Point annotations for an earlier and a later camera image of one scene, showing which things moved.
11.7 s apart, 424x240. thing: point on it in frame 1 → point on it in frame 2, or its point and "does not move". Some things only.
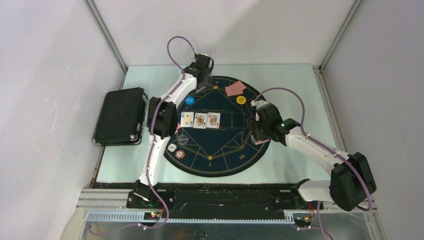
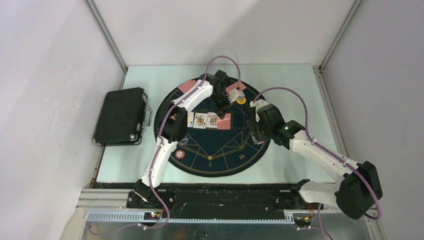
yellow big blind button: [241, 99] does not move
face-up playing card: [187, 119] does not move
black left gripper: [207, 82] → [222, 110]
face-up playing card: [200, 120] does not move
